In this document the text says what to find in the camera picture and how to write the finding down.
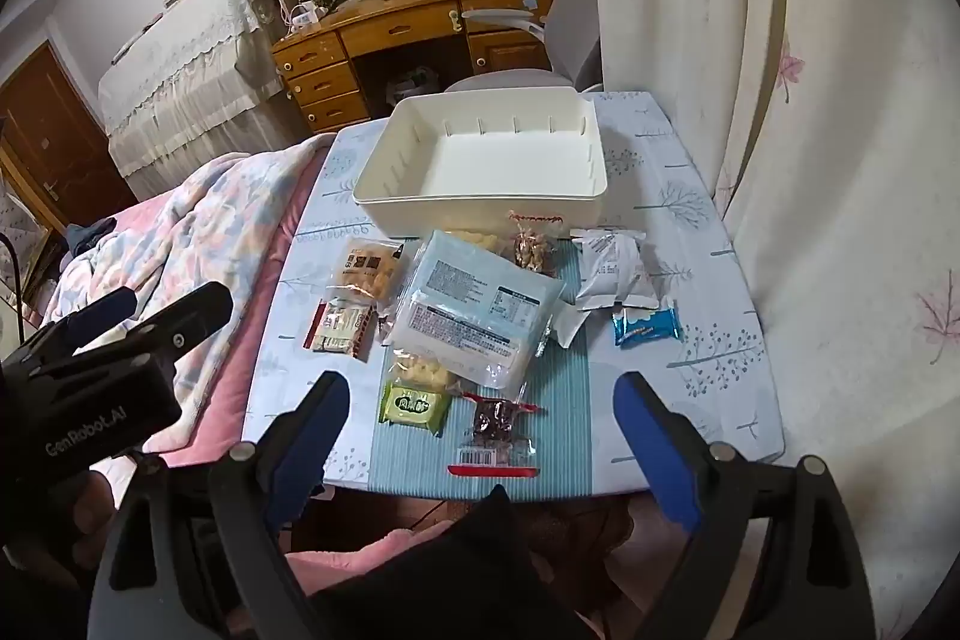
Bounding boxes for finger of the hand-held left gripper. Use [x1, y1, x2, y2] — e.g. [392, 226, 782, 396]
[30, 280, 235, 386]
[15, 291, 140, 356]

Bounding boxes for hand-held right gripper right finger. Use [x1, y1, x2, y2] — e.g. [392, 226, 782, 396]
[613, 371, 878, 640]

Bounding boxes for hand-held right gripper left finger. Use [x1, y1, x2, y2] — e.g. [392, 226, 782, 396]
[97, 370, 352, 640]

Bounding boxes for green snack packet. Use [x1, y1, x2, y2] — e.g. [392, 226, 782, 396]
[381, 383, 452, 437]

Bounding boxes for red-edged cracker packet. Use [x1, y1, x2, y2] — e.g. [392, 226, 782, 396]
[302, 297, 376, 362]

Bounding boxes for yellow pastry clear packet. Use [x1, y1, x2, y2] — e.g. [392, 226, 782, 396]
[390, 346, 460, 395]

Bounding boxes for small blue snack packet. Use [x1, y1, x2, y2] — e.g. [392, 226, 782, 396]
[611, 299, 685, 348]

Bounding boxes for silver snack packet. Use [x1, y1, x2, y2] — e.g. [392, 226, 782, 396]
[536, 302, 593, 360]

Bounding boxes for dark date packet red label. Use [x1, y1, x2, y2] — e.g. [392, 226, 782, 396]
[448, 391, 542, 480]

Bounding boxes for orange puff snack packet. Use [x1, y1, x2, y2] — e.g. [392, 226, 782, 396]
[332, 237, 406, 307]

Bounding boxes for white and red snack packet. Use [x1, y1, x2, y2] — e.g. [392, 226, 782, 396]
[571, 227, 661, 311]

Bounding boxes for large pale blue packet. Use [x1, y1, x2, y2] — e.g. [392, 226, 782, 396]
[382, 230, 567, 397]

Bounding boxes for clear nut packet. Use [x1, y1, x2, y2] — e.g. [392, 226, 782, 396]
[508, 211, 563, 277]

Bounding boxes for yellow puffed snack packet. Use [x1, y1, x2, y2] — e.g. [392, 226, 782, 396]
[442, 226, 502, 255]

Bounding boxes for white plastic storage box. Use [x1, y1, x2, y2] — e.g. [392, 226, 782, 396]
[352, 87, 610, 236]

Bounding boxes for person's left hand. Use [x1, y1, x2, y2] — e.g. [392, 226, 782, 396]
[15, 460, 117, 581]

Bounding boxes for pale blue leaf-print tablecloth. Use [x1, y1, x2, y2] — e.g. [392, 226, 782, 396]
[244, 91, 787, 502]

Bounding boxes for dark blue cloth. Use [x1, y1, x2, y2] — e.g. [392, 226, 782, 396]
[64, 218, 117, 259]

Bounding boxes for pink bed sheet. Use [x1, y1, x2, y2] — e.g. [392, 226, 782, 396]
[157, 145, 331, 483]

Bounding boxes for floral blanket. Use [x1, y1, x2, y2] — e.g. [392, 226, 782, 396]
[41, 134, 338, 453]

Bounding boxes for pink fleece garment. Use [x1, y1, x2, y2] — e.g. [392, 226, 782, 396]
[285, 520, 451, 581]

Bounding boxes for brown wooden door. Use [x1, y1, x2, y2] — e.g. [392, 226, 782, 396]
[0, 44, 140, 229]

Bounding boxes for black jacket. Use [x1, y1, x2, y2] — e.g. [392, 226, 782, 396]
[307, 482, 601, 640]

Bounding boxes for white lace furniture cover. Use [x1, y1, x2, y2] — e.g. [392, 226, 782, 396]
[97, 0, 290, 199]

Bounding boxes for trash bin with bag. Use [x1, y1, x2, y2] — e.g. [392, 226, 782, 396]
[386, 66, 443, 109]

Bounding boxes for cream leaf-print curtain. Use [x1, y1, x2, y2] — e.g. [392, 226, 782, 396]
[529, 0, 960, 611]

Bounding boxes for wooden desk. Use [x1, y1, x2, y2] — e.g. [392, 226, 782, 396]
[270, 0, 560, 135]

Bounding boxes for grey office chair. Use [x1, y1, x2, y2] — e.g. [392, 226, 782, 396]
[442, 0, 605, 94]

